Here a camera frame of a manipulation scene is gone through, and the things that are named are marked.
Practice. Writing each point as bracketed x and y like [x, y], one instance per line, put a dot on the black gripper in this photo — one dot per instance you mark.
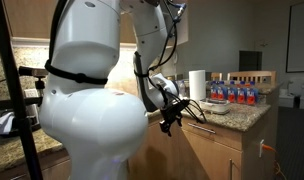
[172, 114]

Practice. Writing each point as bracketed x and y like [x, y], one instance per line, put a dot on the wooden drawer with steel handle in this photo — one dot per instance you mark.
[218, 134]

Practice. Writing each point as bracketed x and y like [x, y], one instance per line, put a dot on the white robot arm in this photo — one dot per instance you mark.
[99, 127]

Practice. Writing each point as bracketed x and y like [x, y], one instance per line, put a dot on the white paper towel roll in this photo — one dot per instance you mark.
[197, 85]

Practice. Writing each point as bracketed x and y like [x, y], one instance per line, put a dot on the white rectangular dish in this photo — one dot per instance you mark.
[215, 106]

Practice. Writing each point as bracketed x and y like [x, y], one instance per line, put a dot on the pack of water bottles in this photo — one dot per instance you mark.
[241, 93]

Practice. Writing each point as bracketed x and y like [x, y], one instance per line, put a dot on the wooden chair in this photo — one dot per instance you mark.
[256, 76]

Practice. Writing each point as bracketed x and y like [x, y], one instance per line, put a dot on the lower cabinet door with handle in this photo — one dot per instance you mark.
[204, 159]

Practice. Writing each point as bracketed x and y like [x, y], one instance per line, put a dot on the camera on mount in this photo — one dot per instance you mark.
[36, 72]

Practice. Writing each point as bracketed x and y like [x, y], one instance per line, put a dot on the black camera tripod pole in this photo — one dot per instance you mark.
[16, 95]

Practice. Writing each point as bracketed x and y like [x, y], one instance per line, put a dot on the whiteboard on wall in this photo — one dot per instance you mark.
[295, 47]

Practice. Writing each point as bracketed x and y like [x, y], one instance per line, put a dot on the upper wooden wall cabinets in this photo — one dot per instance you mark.
[30, 22]

